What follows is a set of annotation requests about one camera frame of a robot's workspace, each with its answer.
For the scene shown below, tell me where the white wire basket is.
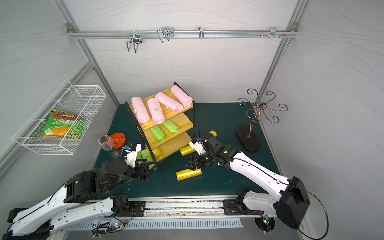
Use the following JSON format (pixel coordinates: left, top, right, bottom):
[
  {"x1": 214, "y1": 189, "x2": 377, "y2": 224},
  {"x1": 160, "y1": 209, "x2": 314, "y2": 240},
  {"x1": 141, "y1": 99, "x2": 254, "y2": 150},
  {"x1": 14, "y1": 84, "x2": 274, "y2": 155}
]
[{"x1": 12, "y1": 80, "x2": 106, "y2": 155}]

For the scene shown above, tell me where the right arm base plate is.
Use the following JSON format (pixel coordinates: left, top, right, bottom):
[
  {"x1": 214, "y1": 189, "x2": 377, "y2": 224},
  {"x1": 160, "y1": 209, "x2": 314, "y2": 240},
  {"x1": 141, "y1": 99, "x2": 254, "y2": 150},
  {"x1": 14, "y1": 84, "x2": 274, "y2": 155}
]
[{"x1": 220, "y1": 200, "x2": 250, "y2": 216}]

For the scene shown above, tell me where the wooden three-tier shelf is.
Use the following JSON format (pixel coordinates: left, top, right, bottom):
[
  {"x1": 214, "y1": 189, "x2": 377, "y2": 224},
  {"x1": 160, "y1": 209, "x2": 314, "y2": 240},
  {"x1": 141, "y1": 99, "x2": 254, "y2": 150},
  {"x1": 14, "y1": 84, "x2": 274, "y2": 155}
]
[{"x1": 125, "y1": 82, "x2": 195, "y2": 161}]

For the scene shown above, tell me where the pink roll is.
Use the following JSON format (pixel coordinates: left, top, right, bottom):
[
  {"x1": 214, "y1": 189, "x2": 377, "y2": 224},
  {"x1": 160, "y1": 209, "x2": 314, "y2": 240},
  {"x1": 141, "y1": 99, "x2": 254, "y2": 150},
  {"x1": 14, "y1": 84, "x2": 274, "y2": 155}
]
[
  {"x1": 156, "y1": 92, "x2": 184, "y2": 113},
  {"x1": 131, "y1": 97, "x2": 150, "y2": 124},
  {"x1": 147, "y1": 97, "x2": 165, "y2": 125},
  {"x1": 171, "y1": 85, "x2": 193, "y2": 108}
]

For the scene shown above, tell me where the green roll beside shelf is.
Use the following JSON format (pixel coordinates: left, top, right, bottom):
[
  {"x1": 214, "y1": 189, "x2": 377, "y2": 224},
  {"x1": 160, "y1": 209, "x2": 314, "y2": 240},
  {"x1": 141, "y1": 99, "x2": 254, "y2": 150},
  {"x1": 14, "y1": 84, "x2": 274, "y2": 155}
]
[{"x1": 141, "y1": 149, "x2": 154, "y2": 162}]

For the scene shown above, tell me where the green snack bag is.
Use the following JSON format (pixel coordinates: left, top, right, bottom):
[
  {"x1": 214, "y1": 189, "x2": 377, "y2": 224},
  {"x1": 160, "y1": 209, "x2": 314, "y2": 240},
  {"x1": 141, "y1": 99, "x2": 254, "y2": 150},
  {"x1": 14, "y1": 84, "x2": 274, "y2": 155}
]
[{"x1": 41, "y1": 109, "x2": 86, "y2": 140}]

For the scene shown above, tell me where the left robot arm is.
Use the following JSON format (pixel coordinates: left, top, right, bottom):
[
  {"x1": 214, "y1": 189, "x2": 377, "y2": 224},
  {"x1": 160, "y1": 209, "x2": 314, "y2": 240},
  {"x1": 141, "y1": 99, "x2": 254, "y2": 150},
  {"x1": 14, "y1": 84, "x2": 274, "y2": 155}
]
[{"x1": 3, "y1": 159, "x2": 158, "y2": 240}]

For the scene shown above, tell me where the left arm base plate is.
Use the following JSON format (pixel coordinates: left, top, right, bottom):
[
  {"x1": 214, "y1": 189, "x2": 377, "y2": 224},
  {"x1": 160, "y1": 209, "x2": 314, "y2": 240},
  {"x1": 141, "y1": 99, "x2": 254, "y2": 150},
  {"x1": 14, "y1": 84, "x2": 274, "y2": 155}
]
[{"x1": 118, "y1": 201, "x2": 146, "y2": 217}]

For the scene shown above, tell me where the yellow roll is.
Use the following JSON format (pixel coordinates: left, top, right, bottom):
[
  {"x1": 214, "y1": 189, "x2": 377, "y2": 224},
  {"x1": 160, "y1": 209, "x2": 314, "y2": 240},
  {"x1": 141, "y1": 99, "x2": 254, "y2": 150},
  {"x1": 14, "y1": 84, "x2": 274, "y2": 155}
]
[
  {"x1": 153, "y1": 148, "x2": 165, "y2": 162},
  {"x1": 210, "y1": 131, "x2": 217, "y2": 138},
  {"x1": 176, "y1": 169, "x2": 202, "y2": 181}
]

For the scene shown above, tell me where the aluminium top rail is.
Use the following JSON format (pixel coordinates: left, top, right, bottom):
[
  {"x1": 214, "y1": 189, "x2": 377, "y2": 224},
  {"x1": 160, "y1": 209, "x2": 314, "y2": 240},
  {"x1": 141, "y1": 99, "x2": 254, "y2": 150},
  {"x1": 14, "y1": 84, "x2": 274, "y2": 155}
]
[{"x1": 67, "y1": 27, "x2": 299, "y2": 40}]

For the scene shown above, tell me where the copper wire jewelry stand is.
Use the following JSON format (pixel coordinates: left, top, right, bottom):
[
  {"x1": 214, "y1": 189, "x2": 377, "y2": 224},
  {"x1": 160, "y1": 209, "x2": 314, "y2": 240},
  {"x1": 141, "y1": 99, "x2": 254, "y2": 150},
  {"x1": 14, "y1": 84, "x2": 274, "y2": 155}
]
[{"x1": 236, "y1": 88, "x2": 288, "y2": 152}]

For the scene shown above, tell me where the orange plastic bowl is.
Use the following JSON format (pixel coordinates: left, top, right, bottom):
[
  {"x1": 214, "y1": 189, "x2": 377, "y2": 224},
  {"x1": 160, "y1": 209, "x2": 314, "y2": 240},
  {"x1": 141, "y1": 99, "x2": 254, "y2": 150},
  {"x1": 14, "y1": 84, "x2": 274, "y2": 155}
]
[{"x1": 111, "y1": 133, "x2": 126, "y2": 149}]

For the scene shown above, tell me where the yellow roll lying diagonal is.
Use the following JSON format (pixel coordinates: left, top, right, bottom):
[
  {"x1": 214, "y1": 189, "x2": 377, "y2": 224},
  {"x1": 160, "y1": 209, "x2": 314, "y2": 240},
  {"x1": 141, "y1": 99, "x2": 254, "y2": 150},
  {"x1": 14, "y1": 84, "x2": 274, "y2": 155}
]
[{"x1": 180, "y1": 146, "x2": 196, "y2": 157}]

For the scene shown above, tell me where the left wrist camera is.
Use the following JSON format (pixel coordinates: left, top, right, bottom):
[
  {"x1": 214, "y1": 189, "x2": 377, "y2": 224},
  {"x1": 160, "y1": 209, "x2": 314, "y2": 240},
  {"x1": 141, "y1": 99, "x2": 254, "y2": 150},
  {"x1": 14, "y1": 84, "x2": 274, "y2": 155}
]
[{"x1": 123, "y1": 144, "x2": 142, "y2": 167}]

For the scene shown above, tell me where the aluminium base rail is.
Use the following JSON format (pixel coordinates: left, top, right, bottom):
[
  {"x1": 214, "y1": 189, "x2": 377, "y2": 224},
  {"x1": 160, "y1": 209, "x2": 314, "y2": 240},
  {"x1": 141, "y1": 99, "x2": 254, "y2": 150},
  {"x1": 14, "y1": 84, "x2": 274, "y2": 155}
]
[{"x1": 59, "y1": 193, "x2": 307, "y2": 221}]

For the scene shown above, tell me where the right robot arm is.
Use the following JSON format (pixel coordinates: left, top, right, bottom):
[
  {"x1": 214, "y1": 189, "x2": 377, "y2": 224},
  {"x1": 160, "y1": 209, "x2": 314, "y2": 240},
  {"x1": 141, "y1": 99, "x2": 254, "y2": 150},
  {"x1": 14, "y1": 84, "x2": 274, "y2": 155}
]
[{"x1": 187, "y1": 133, "x2": 311, "y2": 230}]

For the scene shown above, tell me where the pink roll front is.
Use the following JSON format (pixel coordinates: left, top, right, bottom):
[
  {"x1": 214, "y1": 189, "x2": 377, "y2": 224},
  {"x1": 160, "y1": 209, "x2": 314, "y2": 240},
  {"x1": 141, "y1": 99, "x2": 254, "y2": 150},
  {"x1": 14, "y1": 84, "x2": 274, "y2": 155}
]
[{"x1": 171, "y1": 85, "x2": 193, "y2": 108}]

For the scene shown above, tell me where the clear plastic goblet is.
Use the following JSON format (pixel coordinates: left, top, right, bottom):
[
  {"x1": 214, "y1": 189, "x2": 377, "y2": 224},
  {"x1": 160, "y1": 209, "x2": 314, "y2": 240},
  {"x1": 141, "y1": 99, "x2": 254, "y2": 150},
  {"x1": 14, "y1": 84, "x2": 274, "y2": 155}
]
[{"x1": 98, "y1": 135, "x2": 122, "y2": 160}]

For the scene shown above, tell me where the green roll front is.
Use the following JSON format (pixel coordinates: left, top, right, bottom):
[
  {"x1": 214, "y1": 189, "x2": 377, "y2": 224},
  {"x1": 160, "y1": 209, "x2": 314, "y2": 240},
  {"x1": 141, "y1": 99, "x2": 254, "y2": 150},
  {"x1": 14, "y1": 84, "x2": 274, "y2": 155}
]
[{"x1": 162, "y1": 120, "x2": 180, "y2": 135}]

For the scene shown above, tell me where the metal hook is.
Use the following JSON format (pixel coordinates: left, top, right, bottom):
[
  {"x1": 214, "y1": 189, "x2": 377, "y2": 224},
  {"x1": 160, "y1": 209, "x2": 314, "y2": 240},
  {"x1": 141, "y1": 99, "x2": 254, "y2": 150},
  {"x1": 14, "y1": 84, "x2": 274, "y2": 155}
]
[
  {"x1": 126, "y1": 33, "x2": 142, "y2": 53},
  {"x1": 198, "y1": 27, "x2": 204, "y2": 39},
  {"x1": 157, "y1": 27, "x2": 174, "y2": 44},
  {"x1": 260, "y1": 27, "x2": 286, "y2": 39}
]

